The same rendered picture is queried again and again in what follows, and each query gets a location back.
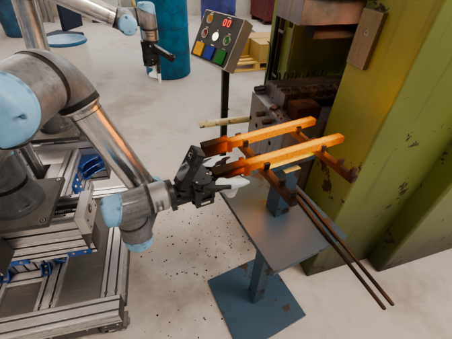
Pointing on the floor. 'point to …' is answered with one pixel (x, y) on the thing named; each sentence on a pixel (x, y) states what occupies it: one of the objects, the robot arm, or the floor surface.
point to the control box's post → (224, 99)
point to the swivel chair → (67, 21)
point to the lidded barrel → (74, 52)
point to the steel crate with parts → (262, 10)
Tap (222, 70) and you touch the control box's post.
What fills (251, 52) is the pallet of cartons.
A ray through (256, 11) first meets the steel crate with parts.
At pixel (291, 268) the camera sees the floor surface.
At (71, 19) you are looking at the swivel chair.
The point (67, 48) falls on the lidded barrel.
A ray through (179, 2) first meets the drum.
